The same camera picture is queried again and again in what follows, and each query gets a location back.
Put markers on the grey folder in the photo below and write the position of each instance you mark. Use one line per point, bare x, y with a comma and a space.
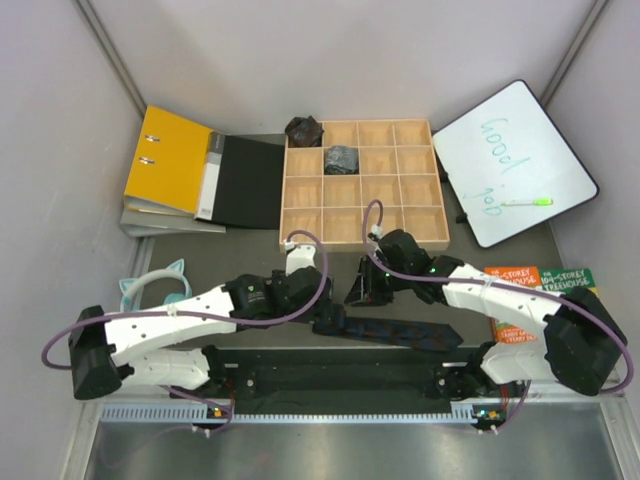
139, 224

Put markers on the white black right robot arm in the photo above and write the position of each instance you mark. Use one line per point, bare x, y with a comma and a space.
576, 341

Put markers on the brown blue striped tie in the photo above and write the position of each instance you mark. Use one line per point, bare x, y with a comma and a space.
434, 337

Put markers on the yellow ring binder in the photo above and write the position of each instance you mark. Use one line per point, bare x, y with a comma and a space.
167, 167

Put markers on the rolled dark brown tie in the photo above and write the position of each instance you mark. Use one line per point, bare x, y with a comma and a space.
304, 132

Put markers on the black folder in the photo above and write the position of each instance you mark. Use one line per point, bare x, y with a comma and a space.
241, 185

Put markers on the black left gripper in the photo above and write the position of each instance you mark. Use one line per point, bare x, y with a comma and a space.
323, 311

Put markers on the wooden compartment tray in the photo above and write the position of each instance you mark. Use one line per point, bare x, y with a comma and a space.
398, 186

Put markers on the rolled grey tie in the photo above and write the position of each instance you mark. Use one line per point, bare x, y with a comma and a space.
341, 160

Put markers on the green treehouse book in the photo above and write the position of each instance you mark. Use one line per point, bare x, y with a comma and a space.
564, 280

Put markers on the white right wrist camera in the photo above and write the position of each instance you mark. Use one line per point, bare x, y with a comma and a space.
376, 232

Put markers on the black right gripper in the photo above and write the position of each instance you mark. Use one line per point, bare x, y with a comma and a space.
365, 287

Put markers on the grey slotted cable duct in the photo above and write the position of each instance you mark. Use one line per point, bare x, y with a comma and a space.
173, 412

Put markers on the green marker pen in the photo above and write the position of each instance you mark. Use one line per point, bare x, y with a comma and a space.
541, 202

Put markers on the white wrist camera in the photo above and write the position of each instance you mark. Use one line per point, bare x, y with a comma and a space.
298, 256
376, 232

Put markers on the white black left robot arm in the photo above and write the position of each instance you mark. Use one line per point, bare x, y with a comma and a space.
125, 349

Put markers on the white whiteboard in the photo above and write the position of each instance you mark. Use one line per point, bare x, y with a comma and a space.
508, 148

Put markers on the orange treehouse book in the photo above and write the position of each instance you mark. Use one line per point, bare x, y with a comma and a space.
529, 276

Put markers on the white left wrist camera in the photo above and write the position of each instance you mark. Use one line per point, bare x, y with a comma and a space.
298, 256

